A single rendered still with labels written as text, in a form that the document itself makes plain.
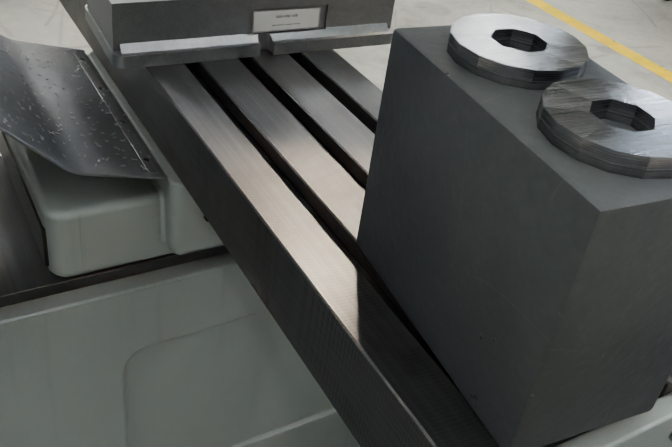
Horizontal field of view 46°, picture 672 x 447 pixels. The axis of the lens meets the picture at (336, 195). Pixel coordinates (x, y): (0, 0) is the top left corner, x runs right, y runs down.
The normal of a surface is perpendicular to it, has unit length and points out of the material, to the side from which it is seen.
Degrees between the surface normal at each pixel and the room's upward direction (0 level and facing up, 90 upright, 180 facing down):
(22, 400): 90
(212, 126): 0
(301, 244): 0
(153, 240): 90
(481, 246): 90
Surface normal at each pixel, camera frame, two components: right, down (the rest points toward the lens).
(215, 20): 0.45, 0.54
